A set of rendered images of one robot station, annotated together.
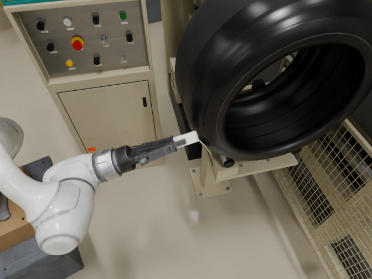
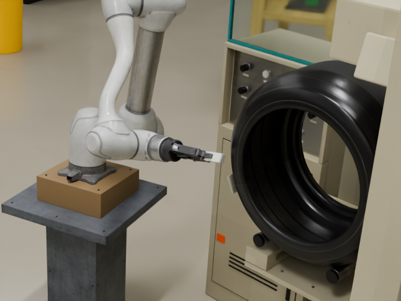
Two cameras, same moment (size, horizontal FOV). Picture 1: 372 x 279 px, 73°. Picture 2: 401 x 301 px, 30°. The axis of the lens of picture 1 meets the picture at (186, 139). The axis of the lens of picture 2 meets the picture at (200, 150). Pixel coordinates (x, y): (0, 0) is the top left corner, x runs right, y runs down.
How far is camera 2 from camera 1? 1.98 m
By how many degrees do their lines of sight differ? 49
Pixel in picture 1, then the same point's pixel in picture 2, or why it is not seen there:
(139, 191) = not seen: outside the picture
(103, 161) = (158, 138)
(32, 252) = (79, 222)
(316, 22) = (299, 91)
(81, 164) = (147, 132)
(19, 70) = not seen: hidden behind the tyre
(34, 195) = (107, 113)
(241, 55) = (257, 96)
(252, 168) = (287, 279)
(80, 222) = (110, 140)
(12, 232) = (85, 192)
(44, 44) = (240, 86)
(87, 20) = not seen: hidden behind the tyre
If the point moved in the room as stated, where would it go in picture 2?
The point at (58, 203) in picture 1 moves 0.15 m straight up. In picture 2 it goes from (111, 124) to (112, 80)
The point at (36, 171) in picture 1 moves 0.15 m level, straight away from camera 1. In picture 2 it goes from (145, 188) to (151, 174)
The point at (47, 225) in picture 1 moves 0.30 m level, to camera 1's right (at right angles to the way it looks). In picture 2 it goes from (98, 127) to (145, 162)
